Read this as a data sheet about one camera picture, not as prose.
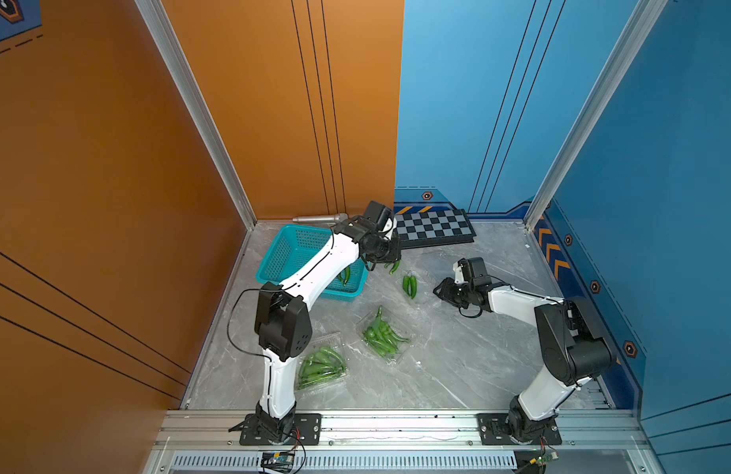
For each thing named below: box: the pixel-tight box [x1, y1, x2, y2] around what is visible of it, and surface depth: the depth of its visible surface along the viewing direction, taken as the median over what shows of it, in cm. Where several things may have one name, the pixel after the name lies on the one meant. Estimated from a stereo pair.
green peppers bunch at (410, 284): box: [402, 275, 418, 300], surface depth 101 cm
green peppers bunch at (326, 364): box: [298, 346, 347, 389], surface depth 82 cm
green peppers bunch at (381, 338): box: [363, 305, 410, 358], surface depth 87 cm
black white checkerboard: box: [394, 208, 477, 250], surface depth 115 cm
